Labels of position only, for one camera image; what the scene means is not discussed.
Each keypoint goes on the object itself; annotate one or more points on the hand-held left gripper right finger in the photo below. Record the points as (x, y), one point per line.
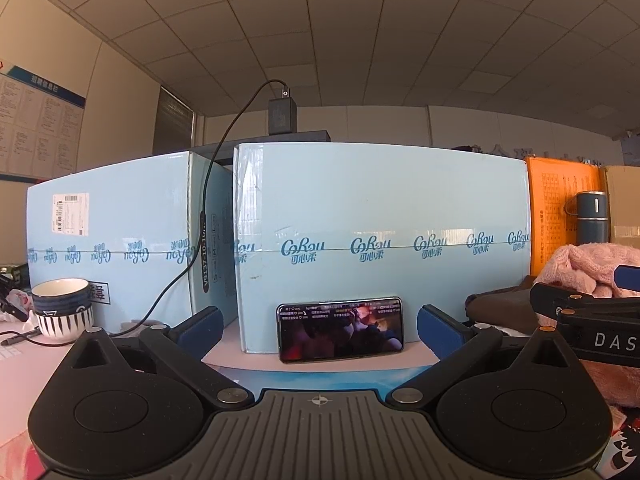
(439, 329)

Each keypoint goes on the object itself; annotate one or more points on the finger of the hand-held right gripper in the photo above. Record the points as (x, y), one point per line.
(550, 297)
(627, 279)

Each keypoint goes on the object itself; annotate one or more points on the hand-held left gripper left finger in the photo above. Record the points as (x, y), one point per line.
(202, 329)

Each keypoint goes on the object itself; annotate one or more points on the pink knit sweater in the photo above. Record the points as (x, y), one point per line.
(575, 265)

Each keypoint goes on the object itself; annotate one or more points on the brown garment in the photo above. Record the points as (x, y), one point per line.
(500, 305)

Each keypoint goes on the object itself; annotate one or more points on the dark blue thermos bottle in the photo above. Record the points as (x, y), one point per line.
(592, 220)

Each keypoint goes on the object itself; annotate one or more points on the brown cardboard box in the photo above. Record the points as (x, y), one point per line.
(625, 200)

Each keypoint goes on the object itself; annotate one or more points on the orange box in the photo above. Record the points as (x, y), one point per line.
(550, 200)

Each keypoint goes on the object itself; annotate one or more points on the black smartphone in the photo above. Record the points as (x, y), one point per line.
(340, 330)

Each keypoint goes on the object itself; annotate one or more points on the white patterned bowl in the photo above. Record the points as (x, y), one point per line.
(65, 327)

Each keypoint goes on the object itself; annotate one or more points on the large light blue carton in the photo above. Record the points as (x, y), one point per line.
(375, 200)

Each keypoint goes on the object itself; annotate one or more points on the dark blue bowl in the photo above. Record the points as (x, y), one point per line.
(60, 300)

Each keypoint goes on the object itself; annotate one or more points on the light blue carton with label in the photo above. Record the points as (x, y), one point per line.
(125, 200)

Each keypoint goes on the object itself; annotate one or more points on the black pen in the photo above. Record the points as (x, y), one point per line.
(20, 336)

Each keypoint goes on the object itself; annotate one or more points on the pink white wrapper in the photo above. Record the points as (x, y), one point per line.
(15, 305)

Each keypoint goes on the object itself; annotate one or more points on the dark window blind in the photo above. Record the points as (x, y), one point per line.
(172, 120)

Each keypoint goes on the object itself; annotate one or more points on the black charger adapter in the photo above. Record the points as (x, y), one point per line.
(283, 115)

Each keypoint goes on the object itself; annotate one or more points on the wall notice poster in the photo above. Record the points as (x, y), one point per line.
(35, 120)

